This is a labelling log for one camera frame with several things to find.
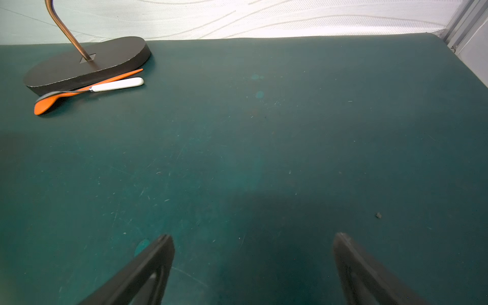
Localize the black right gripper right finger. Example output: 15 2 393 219
333 233 428 305

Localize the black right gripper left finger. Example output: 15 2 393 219
80 235 175 304

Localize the green table mat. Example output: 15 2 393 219
1 34 487 304

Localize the orange spoon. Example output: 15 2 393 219
34 69 143 116

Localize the bronze jewelry tree stand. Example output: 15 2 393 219
24 0 151 96

